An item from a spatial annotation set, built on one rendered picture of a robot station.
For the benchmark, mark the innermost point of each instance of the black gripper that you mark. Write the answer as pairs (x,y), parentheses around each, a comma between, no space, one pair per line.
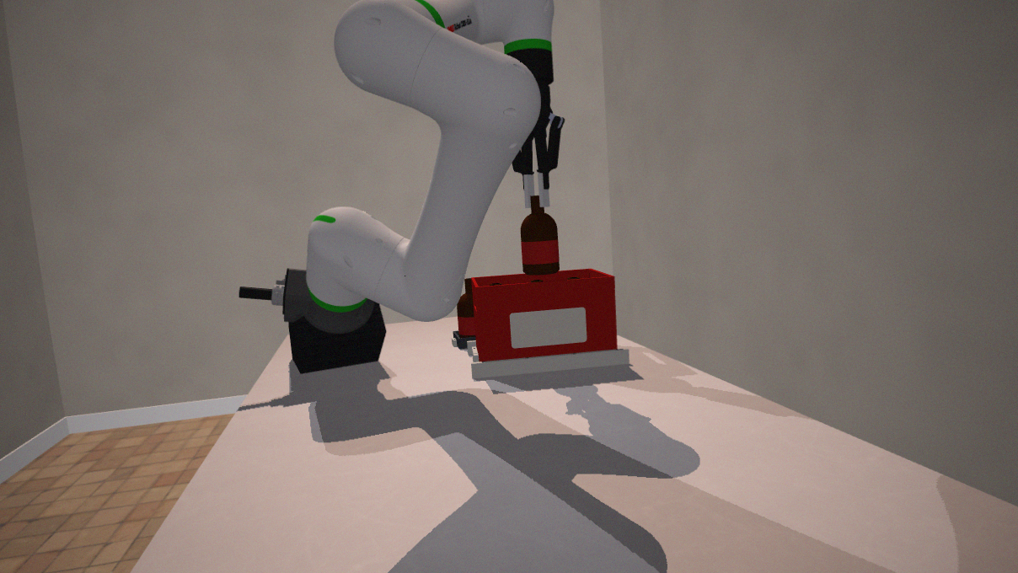
(547,160)

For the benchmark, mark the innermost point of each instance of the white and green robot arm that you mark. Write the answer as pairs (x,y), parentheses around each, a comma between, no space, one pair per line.
(486,104)

